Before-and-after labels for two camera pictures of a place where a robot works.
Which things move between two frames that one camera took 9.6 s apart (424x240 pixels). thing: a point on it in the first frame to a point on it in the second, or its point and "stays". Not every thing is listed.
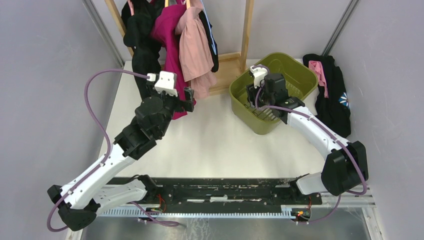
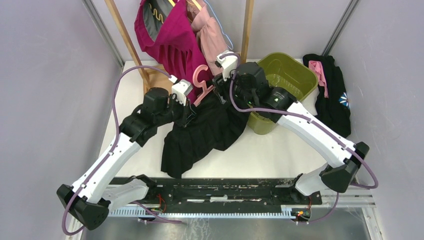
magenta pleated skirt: (163, 28) stays
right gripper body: (264, 98) to (246, 96)
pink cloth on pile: (316, 66) stays
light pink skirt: (196, 54) to (209, 32)
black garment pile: (333, 112) stays
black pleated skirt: (146, 58) to (216, 125)
